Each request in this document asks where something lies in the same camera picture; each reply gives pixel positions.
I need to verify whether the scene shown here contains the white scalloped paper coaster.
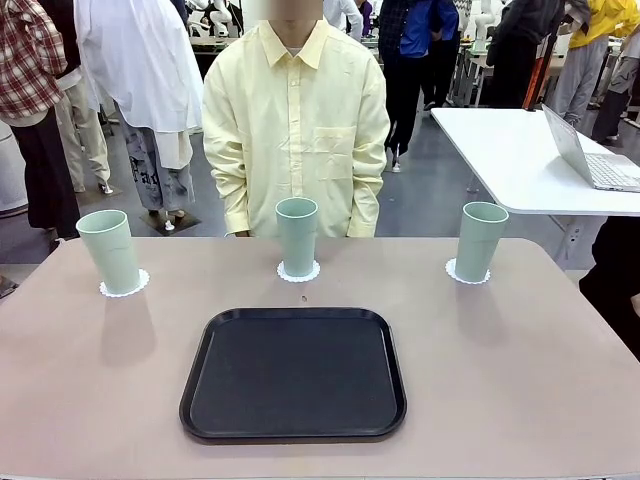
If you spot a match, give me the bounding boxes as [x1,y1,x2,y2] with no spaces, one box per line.
[276,258,322,284]
[444,256,493,286]
[98,268,152,300]

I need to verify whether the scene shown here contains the person in red plaid shirt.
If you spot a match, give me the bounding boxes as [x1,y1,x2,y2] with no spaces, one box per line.
[0,0,84,240]

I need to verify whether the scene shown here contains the person in blue jacket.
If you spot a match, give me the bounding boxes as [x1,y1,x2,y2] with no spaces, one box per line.
[378,0,461,174]

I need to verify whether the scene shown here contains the person in yellow shirt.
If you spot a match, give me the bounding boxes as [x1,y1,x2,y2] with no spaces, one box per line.
[201,0,392,239]

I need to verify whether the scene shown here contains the silver open laptop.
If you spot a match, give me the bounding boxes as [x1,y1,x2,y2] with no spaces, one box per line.
[541,103,640,193]

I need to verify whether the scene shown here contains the orange and black pole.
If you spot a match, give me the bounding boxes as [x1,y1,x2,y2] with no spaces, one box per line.
[522,32,560,111]

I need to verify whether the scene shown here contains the person in black coat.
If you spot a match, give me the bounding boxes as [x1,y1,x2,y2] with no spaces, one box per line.
[485,0,566,109]

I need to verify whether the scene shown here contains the grey printed trousers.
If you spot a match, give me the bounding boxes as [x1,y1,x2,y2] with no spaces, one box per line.
[117,107,196,214]

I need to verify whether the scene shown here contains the person in yellow jacket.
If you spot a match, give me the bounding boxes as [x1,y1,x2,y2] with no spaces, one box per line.
[547,0,640,126]

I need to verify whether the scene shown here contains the cream garment hem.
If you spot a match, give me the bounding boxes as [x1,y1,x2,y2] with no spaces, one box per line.
[153,127,194,171]

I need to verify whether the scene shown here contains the black fabric covered bulk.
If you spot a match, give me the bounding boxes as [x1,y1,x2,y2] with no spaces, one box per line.
[578,215,640,362]

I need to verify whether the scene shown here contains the white oversized shirt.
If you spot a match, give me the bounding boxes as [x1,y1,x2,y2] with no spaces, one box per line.
[73,0,206,134]

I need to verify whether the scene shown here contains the white table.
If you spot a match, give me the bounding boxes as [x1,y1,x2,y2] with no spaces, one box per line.
[430,106,640,264]

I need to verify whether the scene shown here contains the mint green plastic cup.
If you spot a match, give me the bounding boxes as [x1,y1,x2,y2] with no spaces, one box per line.
[460,200,510,282]
[75,209,142,296]
[275,196,320,279]

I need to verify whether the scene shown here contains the figure in beige trousers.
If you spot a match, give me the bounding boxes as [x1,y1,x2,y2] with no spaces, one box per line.
[49,0,114,195]

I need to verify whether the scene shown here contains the white round appliance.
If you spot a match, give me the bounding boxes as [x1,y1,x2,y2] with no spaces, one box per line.
[0,119,30,217]

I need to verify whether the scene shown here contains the metal mannequin base plate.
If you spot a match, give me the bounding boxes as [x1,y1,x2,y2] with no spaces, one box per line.
[139,209,202,236]

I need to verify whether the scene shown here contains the black plastic serving tray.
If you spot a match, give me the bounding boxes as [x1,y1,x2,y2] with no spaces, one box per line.
[178,306,409,445]

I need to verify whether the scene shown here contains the person in black trousers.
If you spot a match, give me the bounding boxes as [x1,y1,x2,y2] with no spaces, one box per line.
[591,42,640,147]

